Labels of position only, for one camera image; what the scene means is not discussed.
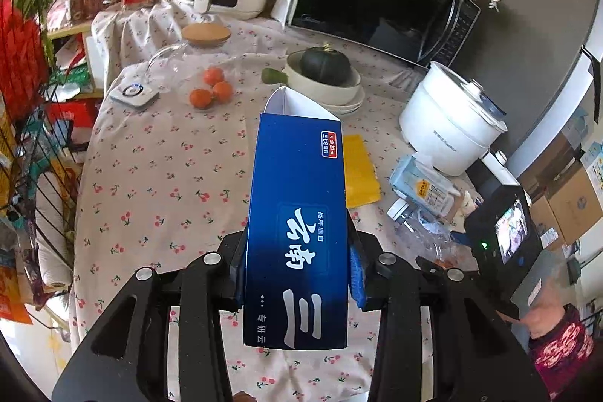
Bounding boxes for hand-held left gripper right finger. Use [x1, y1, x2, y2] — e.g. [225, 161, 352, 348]
[347, 214, 552, 402]

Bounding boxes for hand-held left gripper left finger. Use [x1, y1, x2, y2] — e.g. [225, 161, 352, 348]
[52, 231, 246, 402]

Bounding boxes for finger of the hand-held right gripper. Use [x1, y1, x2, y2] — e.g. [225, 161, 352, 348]
[415, 256, 448, 277]

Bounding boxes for clear plastic bottle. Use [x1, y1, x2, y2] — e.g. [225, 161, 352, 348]
[387, 199, 467, 271]

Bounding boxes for light blue tissue pack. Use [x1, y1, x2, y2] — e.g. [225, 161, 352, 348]
[389, 154, 460, 219]

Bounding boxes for blue cardboard box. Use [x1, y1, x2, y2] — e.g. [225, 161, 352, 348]
[242, 86, 354, 349]

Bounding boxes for yellow packet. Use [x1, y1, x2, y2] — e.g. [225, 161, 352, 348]
[342, 133, 381, 209]

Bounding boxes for person's right hand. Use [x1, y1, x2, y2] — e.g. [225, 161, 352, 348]
[522, 286, 573, 339]

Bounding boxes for large cardboard box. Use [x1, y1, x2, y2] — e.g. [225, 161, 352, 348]
[532, 167, 603, 245]

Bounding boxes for cherry print tablecloth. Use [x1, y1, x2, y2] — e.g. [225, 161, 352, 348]
[68, 0, 486, 402]

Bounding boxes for white electric cooking pot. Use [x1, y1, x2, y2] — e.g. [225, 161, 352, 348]
[399, 62, 519, 188]

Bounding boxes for light blue carton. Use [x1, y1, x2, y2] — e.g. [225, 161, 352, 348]
[560, 105, 603, 177]

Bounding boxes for white bowl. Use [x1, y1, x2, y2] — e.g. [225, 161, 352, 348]
[285, 50, 361, 105]

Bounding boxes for small green fruit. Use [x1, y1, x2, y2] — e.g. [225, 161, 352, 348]
[261, 67, 289, 86]

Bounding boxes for white round button device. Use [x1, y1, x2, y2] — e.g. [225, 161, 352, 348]
[110, 82, 160, 113]

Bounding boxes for dark green squash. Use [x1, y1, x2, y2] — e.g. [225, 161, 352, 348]
[300, 45, 352, 83]

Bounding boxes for grey refrigerator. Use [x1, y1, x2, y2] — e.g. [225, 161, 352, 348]
[476, 0, 603, 181]

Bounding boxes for glass jar with wooden lid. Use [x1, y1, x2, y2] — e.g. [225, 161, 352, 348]
[144, 23, 231, 99]

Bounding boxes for wooden shelf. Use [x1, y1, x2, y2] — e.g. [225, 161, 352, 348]
[47, 18, 107, 99]

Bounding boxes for red plastic bag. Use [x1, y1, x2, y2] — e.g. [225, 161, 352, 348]
[0, 0, 48, 120]

